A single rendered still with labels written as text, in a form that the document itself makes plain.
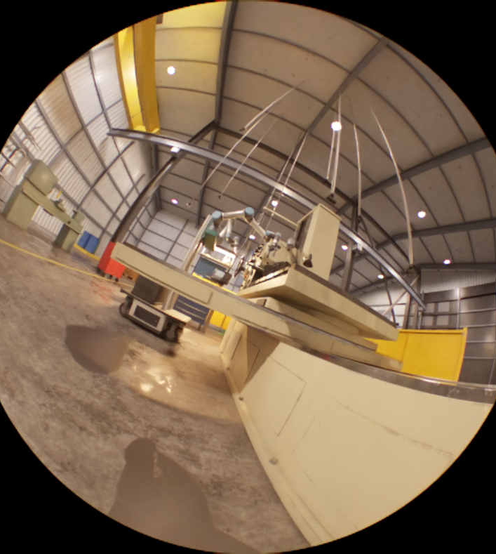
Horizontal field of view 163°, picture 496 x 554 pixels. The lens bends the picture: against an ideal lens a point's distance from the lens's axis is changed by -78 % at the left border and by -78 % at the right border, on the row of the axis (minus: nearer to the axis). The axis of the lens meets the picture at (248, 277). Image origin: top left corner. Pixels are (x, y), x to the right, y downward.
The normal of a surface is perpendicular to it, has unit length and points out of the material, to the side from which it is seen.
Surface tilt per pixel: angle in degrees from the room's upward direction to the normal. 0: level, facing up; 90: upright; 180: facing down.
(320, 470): 90
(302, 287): 90
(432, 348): 90
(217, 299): 90
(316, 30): 169
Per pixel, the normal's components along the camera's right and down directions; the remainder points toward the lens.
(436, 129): -0.42, 0.91
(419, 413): -0.89, -0.42
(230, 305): 0.25, -0.14
